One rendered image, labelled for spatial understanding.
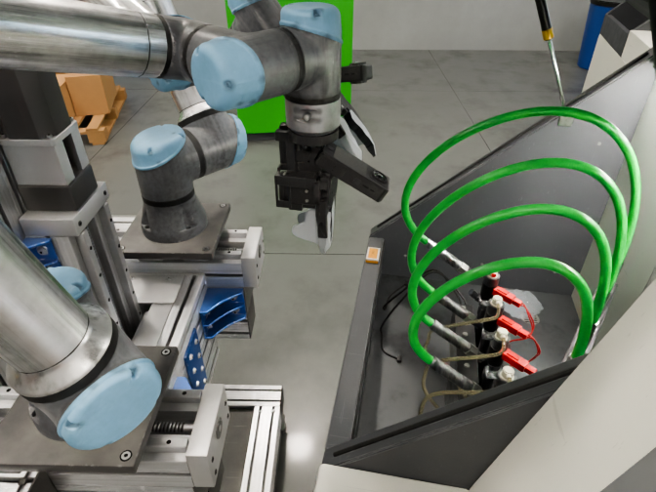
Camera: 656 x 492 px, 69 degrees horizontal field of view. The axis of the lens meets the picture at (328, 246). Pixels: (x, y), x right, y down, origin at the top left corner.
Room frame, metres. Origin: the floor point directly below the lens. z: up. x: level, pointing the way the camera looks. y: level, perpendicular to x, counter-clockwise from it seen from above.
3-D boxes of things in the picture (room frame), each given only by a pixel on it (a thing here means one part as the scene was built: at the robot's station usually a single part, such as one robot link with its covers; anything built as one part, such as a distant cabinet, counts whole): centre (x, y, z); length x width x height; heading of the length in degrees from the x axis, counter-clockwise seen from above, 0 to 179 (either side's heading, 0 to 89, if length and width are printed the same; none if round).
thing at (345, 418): (0.75, -0.07, 0.87); 0.62 x 0.04 x 0.16; 169
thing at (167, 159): (0.98, 0.36, 1.20); 0.13 x 0.12 x 0.14; 136
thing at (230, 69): (0.58, 0.10, 1.51); 0.11 x 0.11 x 0.08; 45
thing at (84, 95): (4.36, 2.41, 0.39); 1.20 x 0.85 x 0.79; 11
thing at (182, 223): (0.97, 0.37, 1.09); 0.15 x 0.15 x 0.10
